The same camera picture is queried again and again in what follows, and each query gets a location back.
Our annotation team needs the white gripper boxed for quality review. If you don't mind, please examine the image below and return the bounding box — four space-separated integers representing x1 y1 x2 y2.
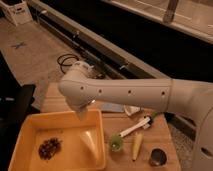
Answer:
73 100 94 120

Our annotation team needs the dark grape bunch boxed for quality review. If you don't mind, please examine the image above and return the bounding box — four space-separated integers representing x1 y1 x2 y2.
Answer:
38 138 61 160

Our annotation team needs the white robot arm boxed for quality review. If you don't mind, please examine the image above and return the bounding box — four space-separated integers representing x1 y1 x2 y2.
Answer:
58 61 213 171

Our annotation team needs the white cup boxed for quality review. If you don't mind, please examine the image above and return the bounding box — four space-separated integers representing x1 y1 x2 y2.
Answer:
124 106 141 116

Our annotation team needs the blue grey cloth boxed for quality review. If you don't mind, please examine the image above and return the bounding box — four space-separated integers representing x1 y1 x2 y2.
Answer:
100 103 124 113

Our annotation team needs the yellow plastic tray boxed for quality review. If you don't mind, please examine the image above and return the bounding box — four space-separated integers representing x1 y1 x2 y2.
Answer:
8 110 106 171

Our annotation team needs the green head dish brush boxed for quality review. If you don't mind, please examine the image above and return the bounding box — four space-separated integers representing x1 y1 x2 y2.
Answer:
108 112 159 152

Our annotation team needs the black chair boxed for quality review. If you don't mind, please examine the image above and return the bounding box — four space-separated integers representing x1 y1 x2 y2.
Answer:
0 83 37 171

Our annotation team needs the yellow corn cob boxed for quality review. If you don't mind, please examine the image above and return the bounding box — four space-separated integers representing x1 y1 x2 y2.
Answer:
132 133 143 161

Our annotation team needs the wooden board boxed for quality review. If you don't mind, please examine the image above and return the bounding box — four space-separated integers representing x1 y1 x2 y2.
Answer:
40 81 182 171

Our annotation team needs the white crate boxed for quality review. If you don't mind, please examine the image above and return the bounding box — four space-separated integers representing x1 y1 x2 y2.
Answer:
0 0 32 26

